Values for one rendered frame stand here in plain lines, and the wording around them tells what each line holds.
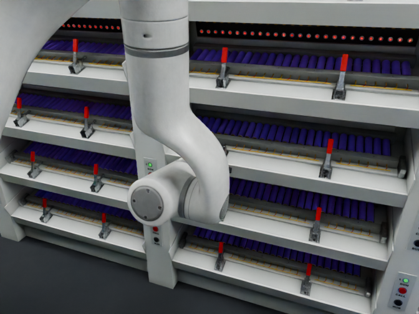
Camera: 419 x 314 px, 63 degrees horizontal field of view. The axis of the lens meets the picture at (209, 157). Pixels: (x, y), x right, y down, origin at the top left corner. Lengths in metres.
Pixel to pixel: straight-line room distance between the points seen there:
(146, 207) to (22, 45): 0.33
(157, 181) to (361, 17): 0.50
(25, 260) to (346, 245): 1.15
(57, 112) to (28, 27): 0.92
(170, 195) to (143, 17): 0.27
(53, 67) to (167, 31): 0.71
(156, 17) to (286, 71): 0.46
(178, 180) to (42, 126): 0.74
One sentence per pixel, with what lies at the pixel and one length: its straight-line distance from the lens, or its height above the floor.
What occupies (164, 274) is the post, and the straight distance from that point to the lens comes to 1.24.
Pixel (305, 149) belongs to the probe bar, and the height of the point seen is 0.56.
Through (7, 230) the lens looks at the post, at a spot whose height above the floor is 0.04.
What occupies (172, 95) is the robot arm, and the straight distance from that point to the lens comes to 0.49.
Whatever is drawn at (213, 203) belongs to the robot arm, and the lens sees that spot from 0.55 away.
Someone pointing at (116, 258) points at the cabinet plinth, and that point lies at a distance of 1.39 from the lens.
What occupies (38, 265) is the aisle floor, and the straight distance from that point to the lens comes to 1.49.
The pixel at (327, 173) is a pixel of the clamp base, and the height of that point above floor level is 0.53.
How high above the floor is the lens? 0.93
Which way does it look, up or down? 26 degrees down
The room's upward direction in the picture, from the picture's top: straight up
